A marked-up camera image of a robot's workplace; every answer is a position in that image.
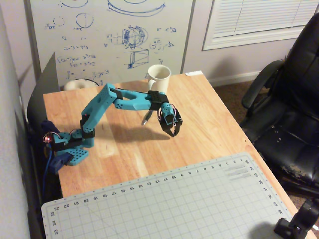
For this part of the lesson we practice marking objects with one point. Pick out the dark grey flat panel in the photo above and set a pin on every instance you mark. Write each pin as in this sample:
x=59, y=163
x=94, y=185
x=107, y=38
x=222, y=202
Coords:
x=42, y=92

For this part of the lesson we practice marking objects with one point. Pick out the white window blinds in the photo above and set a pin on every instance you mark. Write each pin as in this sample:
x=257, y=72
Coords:
x=259, y=20

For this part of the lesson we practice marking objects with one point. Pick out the whiteboard with blue drawings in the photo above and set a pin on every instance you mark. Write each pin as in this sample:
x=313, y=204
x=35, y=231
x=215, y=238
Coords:
x=112, y=35

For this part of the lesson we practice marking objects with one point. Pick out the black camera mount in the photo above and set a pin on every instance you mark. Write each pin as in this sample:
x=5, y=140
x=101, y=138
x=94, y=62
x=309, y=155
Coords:
x=296, y=221

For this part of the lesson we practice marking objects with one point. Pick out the dark blue table clamp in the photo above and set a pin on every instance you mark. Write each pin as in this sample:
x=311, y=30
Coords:
x=58, y=162

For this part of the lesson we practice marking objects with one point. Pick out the controller board with red light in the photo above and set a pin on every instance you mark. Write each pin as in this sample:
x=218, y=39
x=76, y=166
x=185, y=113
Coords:
x=47, y=138

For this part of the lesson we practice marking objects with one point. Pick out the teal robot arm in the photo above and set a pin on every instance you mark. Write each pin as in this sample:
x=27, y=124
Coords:
x=99, y=104

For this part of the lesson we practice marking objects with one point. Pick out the white tape roll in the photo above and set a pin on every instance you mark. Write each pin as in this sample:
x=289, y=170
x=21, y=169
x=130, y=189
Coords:
x=77, y=84

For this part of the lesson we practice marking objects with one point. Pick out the white ceramic mug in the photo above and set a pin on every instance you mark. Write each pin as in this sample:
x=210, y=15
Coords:
x=159, y=77

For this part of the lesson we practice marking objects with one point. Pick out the black leather office chair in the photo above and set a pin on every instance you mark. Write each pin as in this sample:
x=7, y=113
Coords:
x=294, y=109

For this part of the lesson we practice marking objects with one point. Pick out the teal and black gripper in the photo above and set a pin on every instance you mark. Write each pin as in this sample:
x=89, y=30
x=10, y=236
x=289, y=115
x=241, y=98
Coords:
x=170, y=126

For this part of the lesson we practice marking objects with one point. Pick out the silver and black pen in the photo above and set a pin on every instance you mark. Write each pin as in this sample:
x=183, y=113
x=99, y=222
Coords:
x=147, y=118

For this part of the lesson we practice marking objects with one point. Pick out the grey cutting mat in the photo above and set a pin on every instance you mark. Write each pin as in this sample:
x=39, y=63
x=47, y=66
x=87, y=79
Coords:
x=169, y=201

